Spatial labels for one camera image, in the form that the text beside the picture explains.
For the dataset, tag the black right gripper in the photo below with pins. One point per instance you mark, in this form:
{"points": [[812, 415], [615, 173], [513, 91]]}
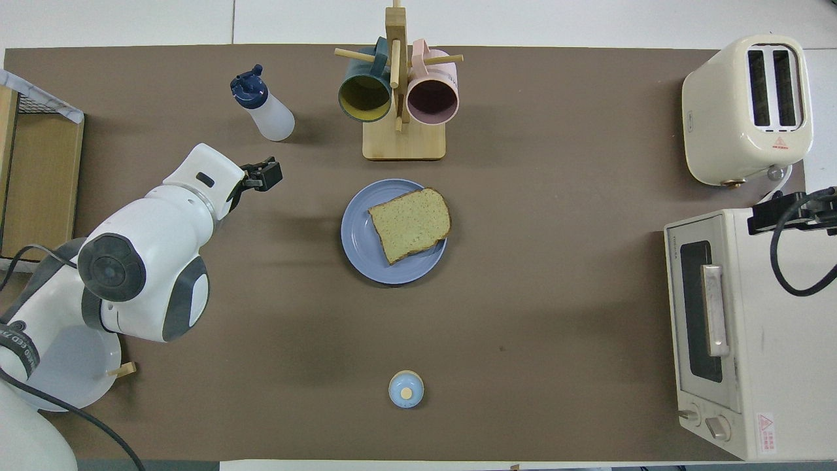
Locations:
{"points": [[825, 209]]}

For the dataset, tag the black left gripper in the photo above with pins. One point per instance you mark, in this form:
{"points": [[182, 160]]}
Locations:
{"points": [[247, 182]]}

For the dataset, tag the squeeze bottle with navy cap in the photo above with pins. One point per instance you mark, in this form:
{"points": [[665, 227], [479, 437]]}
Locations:
{"points": [[274, 118]]}

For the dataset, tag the bread slice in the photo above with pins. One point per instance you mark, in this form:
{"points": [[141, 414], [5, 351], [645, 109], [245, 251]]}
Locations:
{"points": [[412, 226]]}

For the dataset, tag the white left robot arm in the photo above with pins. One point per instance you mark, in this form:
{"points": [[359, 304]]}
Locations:
{"points": [[144, 229]]}

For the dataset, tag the periwinkle blue plate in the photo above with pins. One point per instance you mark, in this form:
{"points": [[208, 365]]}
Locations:
{"points": [[359, 248]]}

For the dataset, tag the wooden plate rack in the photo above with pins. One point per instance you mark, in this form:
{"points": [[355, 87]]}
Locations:
{"points": [[124, 369]]}

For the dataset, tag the pale grey plate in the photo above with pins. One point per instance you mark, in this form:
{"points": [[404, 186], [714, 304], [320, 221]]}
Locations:
{"points": [[78, 373]]}

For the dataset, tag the cream toaster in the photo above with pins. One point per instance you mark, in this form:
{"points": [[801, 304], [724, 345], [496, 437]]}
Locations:
{"points": [[713, 118]]}

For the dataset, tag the dark teal mug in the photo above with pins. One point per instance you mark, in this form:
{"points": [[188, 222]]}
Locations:
{"points": [[365, 98]]}

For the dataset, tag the white toaster oven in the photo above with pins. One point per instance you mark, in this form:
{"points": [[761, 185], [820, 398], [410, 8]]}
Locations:
{"points": [[785, 340]]}

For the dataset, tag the wooden mug tree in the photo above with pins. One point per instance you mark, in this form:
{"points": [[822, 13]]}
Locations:
{"points": [[405, 140]]}

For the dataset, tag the pink mug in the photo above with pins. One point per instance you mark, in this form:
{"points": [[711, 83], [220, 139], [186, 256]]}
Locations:
{"points": [[431, 101]]}

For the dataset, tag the small blue round lid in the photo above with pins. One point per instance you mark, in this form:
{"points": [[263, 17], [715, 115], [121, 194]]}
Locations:
{"points": [[399, 392]]}

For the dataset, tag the brown table mat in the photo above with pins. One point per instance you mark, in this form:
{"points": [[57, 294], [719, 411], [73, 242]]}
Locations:
{"points": [[523, 327]]}

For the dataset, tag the patterned white cloth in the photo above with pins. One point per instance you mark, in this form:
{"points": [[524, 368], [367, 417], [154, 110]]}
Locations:
{"points": [[13, 80]]}

